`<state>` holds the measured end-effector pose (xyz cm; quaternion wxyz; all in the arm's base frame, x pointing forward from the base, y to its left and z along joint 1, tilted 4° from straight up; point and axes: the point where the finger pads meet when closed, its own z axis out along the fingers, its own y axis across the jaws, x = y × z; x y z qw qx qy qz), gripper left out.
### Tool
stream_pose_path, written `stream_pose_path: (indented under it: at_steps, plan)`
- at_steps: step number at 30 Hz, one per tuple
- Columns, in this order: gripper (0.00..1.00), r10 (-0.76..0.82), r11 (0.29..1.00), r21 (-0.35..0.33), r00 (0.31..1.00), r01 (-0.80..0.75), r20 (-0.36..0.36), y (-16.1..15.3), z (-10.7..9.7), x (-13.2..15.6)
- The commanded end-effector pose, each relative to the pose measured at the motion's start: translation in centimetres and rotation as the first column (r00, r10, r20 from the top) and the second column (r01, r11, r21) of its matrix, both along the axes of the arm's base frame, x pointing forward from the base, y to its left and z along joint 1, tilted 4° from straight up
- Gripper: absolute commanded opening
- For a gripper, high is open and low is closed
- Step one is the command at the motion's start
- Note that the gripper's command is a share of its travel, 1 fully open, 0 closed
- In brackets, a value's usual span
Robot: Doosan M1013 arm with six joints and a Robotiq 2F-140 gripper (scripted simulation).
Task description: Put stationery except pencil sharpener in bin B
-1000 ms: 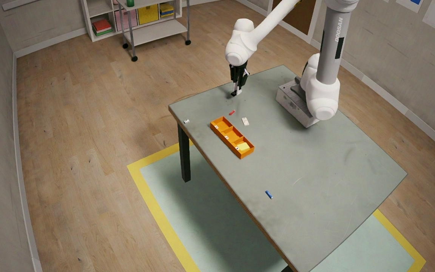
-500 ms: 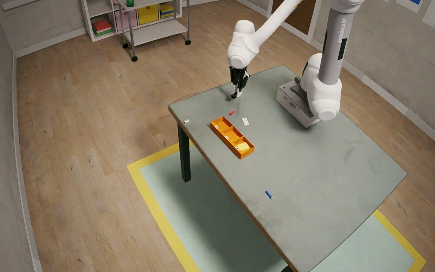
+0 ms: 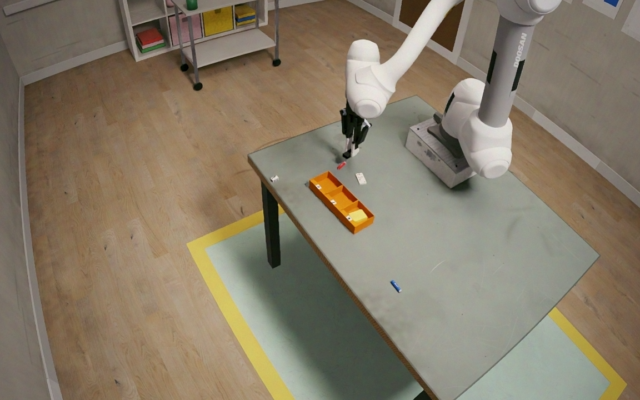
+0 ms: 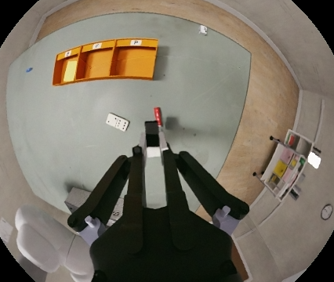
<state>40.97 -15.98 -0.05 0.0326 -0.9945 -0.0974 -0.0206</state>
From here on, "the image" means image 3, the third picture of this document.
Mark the orange three-compartment tray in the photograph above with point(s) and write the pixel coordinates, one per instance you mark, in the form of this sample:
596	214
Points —
340	200

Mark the blue battery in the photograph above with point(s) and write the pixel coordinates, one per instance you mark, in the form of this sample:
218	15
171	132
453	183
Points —
396	286

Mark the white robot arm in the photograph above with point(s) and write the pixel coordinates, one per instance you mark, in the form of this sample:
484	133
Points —
475	121

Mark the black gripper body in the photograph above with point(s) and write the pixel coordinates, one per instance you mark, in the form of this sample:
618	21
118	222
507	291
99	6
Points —
349	111

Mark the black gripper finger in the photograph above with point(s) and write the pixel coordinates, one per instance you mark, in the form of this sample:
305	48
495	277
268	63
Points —
347	128
359	135

